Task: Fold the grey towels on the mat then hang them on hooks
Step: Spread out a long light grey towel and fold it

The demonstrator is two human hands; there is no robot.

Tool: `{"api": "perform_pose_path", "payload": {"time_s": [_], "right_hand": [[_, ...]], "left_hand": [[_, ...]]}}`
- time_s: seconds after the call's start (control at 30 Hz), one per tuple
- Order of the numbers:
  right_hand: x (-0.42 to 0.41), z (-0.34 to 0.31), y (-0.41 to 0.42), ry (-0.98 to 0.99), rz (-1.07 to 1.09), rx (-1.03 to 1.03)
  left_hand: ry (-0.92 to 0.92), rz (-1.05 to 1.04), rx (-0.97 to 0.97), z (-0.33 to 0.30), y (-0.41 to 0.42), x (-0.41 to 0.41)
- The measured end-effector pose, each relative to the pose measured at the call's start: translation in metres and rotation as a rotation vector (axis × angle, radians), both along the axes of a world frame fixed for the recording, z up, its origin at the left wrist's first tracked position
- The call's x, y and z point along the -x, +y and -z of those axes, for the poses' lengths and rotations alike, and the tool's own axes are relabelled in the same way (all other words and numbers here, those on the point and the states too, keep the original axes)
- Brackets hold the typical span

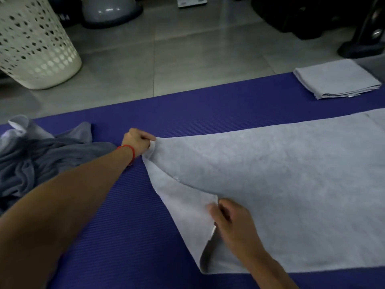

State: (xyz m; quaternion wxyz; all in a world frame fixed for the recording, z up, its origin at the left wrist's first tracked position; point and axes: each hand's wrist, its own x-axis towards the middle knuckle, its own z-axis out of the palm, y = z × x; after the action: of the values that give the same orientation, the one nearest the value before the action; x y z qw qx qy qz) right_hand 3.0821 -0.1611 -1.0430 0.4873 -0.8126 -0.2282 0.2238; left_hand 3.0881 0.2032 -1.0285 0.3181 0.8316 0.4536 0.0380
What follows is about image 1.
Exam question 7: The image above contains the person's right hand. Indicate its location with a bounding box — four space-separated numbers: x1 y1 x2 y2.
207 198 268 264

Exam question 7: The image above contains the person's left hand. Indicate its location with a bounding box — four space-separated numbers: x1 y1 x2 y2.
120 128 157 159

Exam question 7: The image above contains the purple ribbed mat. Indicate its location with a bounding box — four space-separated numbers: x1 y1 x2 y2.
0 72 385 289

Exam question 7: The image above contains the pile of dark grey towels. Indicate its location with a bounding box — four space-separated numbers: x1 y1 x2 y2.
0 122 118 216

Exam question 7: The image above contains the light grey printed towel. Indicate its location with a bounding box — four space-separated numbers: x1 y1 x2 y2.
293 58 383 100

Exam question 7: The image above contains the person's left forearm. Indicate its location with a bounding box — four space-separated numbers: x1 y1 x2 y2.
0 147 133 289

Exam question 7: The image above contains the grey balance dome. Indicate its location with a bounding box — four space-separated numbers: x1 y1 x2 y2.
80 0 144 29

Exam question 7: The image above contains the white perforated laundry basket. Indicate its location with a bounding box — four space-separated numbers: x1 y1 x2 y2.
0 0 82 90

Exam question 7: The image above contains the black medicine ball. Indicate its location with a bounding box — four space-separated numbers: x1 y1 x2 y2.
48 0 82 27

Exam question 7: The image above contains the white bathroom scale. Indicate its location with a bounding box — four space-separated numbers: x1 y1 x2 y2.
176 0 208 9

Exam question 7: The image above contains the black weight stack machine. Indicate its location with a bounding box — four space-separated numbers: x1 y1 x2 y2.
251 0 385 59

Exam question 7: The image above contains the red string bracelet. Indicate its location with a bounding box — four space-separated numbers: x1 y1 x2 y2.
116 144 136 166

